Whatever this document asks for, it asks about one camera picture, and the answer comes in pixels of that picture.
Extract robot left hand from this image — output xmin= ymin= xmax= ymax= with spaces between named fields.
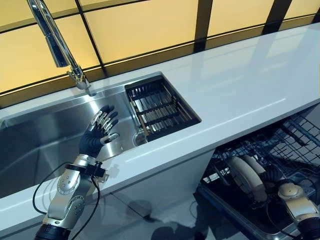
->
xmin=79 ymin=104 xmax=121 ymax=160

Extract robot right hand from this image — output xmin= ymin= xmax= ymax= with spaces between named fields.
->
xmin=259 ymin=166 xmax=289 ymax=187

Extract beige ceramic plate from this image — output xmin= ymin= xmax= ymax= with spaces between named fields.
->
xmin=241 ymin=154 xmax=267 ymax=202
xmin=228 ymin=156 xmax=254 ymax=194

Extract round steel sink drain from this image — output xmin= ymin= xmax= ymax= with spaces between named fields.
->
xmin=132 ymin=131 xmax=149 ymax=146

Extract stainless steel sink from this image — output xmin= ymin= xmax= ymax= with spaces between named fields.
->
xmin=0 ymin=71 xmax=202 ymax=199

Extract black dish drying rack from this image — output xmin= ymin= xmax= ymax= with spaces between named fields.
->
xmin=124 ymin=77 xmax=201 ymax=143

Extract grey cabinet door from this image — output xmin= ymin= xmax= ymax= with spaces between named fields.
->
xmin=98 ymin=147 xmax=217 ymax=201

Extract chrome gooseneck faucet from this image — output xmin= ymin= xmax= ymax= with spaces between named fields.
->
xmin=26 ymin=0 xmax=97 ymax=97

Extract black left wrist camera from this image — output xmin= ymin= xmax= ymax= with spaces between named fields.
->
xmin=83 ymin=161 xmax=106 ymax=179

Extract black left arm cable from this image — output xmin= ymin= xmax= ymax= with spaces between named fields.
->
xmin=32 ymin=163 xmax=102 ymax=240

